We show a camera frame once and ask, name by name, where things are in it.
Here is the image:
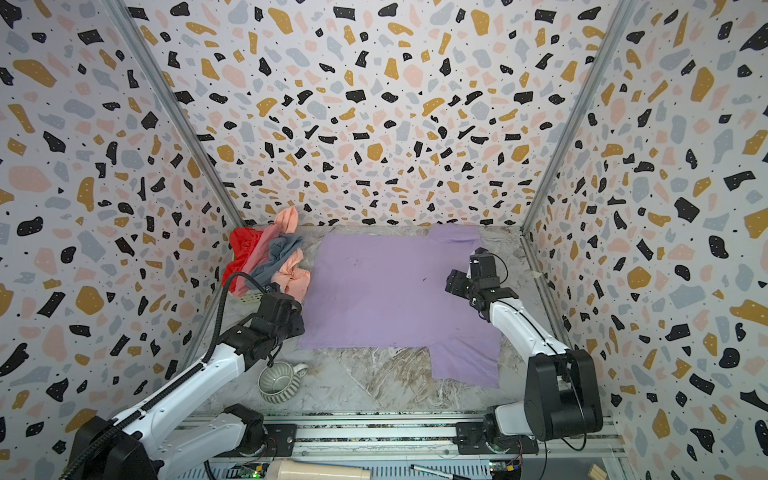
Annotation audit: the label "green circuit board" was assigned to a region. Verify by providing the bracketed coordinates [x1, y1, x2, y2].
[228, 462, 269, 480]

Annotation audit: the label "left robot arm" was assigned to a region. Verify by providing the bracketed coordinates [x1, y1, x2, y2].
[61, 291, 305, 479]

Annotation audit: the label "right corner aluminium post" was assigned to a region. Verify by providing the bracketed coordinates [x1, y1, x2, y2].
[521, 0, 638, 237]

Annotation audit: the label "salmon t shirt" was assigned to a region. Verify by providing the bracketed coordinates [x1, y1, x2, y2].
[272, 207, 311, 303]

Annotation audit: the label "grey ribbed ceramic mug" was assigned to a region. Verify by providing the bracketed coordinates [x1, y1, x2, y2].
[257, 362, 309, 404]

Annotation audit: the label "red t shirt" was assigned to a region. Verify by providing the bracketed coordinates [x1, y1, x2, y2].
[222, 228, 263, 283]

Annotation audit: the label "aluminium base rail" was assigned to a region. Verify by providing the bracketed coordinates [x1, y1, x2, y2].
[210, 412, 629, 475]

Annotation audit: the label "black pen tool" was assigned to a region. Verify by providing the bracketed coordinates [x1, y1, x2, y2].
[410, 464, 463, 480]

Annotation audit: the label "lilac t shirt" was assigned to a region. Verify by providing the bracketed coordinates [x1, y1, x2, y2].
[298, 225, 502, 389]

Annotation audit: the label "small wooden block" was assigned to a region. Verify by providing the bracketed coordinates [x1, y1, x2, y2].
[588, 464, 608, 480]

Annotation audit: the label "right circuit board wires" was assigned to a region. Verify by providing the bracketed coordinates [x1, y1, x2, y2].
[488, 458, 523, 480]

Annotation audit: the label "grey blue t shirt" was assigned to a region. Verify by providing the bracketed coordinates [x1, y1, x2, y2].
[247, 234, 303, 286]

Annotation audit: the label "beige cylinder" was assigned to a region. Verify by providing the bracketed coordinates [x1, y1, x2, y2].
[265, 459, 371, 480]

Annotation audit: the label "perforated laundry basket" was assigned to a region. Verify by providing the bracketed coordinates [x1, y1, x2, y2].
[239, 291, 263, 304]

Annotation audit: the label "pink t shirt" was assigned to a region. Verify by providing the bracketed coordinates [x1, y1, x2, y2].
[248, 224, 280, 267]

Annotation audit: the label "black corrugated cable conduit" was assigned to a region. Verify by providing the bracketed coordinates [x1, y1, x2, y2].
[56, 271, 283, 480]

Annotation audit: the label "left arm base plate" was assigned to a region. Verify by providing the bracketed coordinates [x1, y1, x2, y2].
[213, 423, 298, 460]

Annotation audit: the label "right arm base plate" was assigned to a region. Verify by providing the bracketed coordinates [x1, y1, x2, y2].
[453, 422, 539, 455]

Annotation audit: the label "corner aluminium post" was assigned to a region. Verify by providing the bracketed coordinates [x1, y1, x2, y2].
[103, 1, 245, 228]
[521, 0, 638, 237]

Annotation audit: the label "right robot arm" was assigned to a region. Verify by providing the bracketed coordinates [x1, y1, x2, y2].
[446, 248, 604, 451]

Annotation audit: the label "left corner aluminium post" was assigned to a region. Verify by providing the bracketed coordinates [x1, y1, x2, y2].
[103, 1, 245, 228]

